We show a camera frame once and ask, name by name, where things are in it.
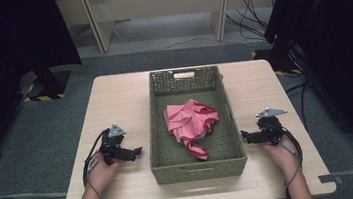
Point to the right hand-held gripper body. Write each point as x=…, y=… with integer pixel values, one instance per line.
x=270, y=128

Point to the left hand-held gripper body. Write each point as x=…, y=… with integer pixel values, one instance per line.
x=112, y=146

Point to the pink garment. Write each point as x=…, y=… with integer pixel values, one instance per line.
x=190, y=121

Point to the green woven basket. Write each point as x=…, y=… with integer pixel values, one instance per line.
x=199, y=174

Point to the person's right hand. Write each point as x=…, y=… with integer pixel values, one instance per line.
x=282, y=156

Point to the person's left hand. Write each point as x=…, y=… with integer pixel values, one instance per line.
x=102, y=176

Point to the black stand base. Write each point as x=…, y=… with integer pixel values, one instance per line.
x=282, y=62
x=48, y=85

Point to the grey table clamp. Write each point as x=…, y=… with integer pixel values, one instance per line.
x=328, y=178

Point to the black curtain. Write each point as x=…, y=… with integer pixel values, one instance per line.
x=3, y=65
x=342, y=43

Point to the beige desk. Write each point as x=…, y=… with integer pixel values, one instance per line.
x=160, y=0

